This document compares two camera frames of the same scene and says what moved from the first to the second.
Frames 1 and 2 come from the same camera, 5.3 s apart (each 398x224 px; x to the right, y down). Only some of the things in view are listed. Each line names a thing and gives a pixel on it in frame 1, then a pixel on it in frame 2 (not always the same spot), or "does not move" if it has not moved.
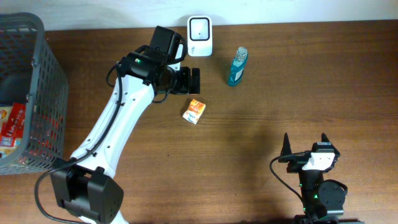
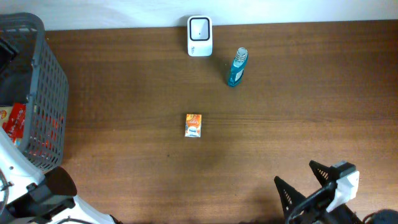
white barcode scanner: (199, 36) does not move
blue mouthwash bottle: (237, 68) does not move
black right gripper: (296, 162) → (288, 185)
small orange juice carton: (194, 112) → (193, 123)
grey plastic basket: (32, 73) does not move
